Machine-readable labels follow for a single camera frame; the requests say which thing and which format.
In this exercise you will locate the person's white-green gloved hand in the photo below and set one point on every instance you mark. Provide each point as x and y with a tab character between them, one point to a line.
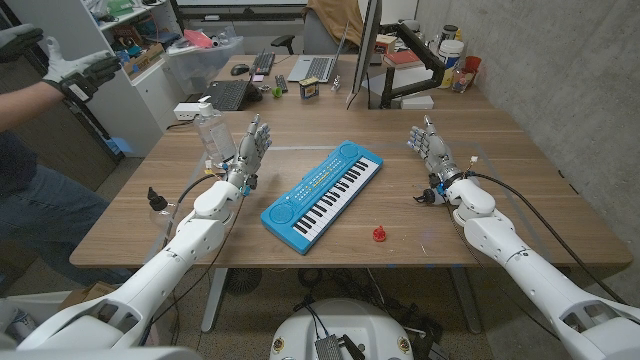
75	70

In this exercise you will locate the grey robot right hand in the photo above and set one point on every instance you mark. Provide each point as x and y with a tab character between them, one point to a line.
436	150

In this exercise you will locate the person's dark gloved hand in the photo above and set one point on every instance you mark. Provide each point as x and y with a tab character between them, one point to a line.
17	40

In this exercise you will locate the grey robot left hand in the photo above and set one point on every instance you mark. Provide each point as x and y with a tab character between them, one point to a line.
247	152

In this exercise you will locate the person's bare forearm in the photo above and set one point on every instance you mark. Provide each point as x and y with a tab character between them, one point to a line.
25	105

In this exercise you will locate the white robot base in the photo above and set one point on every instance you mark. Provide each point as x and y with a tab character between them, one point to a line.
345	322

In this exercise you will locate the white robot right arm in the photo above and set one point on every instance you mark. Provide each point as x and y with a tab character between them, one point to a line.
525	270

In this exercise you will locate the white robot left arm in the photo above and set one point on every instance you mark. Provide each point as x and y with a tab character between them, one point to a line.
165	265

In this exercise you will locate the blue toy piano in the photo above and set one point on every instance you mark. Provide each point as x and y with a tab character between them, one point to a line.
320	195

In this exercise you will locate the small red toy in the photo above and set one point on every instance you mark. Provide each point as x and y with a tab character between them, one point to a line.
379	233

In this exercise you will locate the clear black-capped spray bottle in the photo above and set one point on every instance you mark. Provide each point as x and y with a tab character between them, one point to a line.
156	201

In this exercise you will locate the flat white box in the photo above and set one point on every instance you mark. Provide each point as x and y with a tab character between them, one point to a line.
417	102

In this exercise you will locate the black laptop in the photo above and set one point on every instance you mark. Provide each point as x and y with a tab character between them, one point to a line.
227	95

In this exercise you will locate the small green object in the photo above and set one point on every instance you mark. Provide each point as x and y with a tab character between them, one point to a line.
276	92

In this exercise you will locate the open cardboard box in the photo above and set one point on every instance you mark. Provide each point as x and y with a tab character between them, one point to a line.
145	57

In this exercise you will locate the clear glass jar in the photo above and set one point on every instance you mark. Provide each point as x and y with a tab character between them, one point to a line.
462	81

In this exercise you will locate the white power strip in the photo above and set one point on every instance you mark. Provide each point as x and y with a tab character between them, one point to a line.
185	111

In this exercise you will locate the black remote control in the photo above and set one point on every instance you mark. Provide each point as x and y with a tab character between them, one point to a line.
281	83

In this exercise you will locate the green package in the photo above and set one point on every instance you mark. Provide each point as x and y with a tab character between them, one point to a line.
120	6

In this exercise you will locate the black computer mouse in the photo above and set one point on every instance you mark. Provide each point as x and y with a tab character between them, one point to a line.
240	69

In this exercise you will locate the small yellow-blue box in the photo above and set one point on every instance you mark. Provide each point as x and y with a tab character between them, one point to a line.
309	88

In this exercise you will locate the small black keyboard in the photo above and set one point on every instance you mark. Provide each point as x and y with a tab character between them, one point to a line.
263	62

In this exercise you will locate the red cup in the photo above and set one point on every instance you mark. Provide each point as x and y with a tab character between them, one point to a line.
472	64

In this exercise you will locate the red book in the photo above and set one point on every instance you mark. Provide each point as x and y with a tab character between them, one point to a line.
402	59

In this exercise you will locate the clear plastic storage bin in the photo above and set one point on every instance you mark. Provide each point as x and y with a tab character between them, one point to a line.
200	67

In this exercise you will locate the white plastic jar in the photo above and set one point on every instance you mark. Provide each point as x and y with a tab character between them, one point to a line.
451	52

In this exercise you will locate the silver laptop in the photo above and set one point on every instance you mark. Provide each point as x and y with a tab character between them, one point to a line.
317	67

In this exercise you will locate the small silver figure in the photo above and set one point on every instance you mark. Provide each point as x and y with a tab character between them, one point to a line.
336	83

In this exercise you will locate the white orange box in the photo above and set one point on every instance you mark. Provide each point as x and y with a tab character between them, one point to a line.
385	44

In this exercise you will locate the dark-lidded jar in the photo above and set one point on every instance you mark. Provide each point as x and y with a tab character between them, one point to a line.
449	32

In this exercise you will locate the pink package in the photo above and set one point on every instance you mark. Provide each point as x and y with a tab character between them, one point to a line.
197	38

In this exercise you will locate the computer monitor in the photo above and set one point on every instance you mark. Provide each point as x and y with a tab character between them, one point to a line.
367	45

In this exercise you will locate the round black fan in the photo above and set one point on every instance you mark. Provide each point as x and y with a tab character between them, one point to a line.
242	281

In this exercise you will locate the grey office chair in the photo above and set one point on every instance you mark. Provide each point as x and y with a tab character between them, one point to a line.
320	37

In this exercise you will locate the person in blue jeans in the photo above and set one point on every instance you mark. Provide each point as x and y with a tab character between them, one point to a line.
40	210

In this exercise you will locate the white table leg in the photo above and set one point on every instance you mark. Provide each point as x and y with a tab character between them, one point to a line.
214	300

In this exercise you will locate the grey table leg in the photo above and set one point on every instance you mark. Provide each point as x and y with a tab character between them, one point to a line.
466	300

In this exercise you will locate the brown jacket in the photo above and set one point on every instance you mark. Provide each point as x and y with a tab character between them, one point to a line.
337	17

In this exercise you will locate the brown cardboard box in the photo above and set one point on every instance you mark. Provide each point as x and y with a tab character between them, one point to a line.
87	295

